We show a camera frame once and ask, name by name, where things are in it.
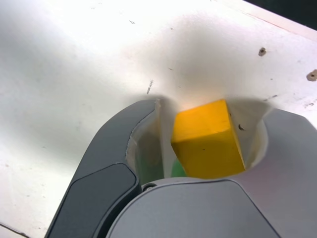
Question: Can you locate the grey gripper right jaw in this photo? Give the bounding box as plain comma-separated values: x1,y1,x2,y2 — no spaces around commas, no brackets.
106,97,317,238

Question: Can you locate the yellow cube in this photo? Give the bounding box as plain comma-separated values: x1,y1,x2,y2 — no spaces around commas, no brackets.
171,98,246,179

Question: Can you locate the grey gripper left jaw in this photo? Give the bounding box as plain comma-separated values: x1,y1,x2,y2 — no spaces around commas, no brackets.
46,99,163,238

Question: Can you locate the green cube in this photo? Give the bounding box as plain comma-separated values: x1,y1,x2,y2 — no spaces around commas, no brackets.
170,160,187,178

